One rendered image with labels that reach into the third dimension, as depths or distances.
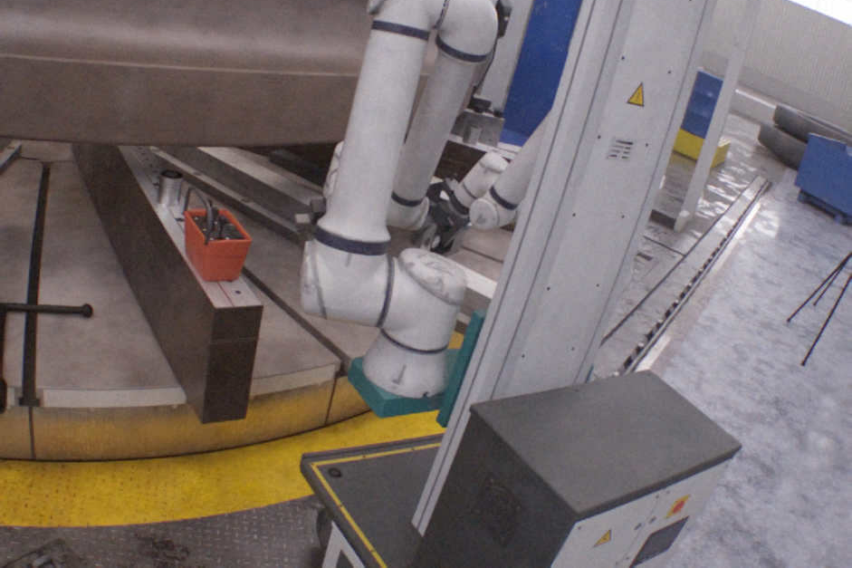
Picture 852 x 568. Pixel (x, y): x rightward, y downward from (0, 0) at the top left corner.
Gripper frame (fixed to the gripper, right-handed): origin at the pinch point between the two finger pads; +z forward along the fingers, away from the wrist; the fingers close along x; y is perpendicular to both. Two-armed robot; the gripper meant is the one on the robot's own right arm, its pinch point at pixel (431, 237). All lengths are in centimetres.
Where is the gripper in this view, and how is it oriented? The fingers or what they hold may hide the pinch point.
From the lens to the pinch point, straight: 232.1
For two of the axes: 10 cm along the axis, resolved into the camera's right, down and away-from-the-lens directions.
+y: 4.5, 7.6, -4.7
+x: 6.9, 0.4, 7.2
